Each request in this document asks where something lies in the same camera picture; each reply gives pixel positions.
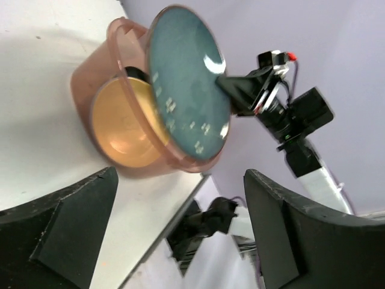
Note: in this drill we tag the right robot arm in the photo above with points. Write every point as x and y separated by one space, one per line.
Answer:
308 167

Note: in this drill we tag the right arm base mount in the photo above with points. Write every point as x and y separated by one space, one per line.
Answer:
227 216

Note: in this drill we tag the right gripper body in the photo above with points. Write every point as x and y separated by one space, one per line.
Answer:
300 116

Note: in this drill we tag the dark teal ceramic plate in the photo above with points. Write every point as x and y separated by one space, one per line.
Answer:
184 63

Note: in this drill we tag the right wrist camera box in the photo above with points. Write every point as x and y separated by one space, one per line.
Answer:
276 60

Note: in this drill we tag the pink translucent plastic bin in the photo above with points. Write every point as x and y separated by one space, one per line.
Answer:
126 45

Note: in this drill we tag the pale yellow plastic plate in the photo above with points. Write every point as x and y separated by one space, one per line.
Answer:
118 132

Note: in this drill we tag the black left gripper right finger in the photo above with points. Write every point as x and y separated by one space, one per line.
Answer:
303 244

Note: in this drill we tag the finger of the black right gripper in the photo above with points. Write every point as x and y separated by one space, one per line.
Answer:
248 94

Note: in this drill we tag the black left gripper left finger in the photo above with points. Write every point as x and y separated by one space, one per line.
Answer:
54 241

